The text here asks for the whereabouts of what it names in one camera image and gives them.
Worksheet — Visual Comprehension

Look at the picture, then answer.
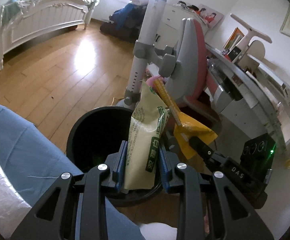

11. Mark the yellow orange snack bag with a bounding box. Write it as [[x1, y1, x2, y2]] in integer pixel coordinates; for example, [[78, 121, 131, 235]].
[[160, 88, 217, 159]]

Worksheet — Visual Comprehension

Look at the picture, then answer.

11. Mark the cream green snack bag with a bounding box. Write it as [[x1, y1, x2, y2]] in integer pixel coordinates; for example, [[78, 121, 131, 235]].
[[124, 82, 170, 190]]

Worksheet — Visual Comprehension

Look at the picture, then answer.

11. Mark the black trash bin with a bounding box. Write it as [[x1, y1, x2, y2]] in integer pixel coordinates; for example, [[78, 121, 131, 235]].
[[66, 106, 163, 207]]

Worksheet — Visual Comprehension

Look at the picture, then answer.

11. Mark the blue tablecloth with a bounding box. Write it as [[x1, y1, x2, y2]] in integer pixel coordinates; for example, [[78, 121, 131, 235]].
[[0, 105, 143, 239]]

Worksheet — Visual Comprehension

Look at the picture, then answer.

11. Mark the grey red desk chair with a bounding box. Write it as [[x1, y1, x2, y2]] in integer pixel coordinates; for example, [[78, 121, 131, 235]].
[[134, 17, 222, 131]]

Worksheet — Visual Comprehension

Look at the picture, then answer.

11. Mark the white study desk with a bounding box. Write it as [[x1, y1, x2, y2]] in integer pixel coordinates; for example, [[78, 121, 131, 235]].
[[206, 46, 290, 158]]

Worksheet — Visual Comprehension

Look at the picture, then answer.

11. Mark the pink plush toy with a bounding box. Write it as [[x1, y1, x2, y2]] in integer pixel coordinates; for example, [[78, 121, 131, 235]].
[[145, 76, 165, 95]]

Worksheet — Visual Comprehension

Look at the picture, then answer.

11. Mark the white low cabinet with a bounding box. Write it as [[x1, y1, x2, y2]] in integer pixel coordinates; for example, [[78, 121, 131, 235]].
[[154, 4, 209, 49]]

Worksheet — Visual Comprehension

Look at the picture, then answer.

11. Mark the framed family photo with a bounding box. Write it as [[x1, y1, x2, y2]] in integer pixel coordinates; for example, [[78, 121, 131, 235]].
[[176, 0, 224, 29]]

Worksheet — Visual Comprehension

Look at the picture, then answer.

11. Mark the white chair column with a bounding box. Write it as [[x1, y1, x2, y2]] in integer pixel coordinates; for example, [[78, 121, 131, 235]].
[[116, 0, 166, 110]]

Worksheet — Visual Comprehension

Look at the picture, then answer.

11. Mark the pile of clothes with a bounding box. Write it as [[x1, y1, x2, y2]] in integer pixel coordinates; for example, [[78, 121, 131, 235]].
[[99, 0, 168, 43]]

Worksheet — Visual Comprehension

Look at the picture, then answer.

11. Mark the white wooden bed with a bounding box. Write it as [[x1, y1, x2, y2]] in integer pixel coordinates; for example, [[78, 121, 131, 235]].
[[0, 0, 99, 70]]

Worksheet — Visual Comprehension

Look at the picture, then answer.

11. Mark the green blanket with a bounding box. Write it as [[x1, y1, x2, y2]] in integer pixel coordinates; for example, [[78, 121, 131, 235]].
[[0, 0, 23, 34]]

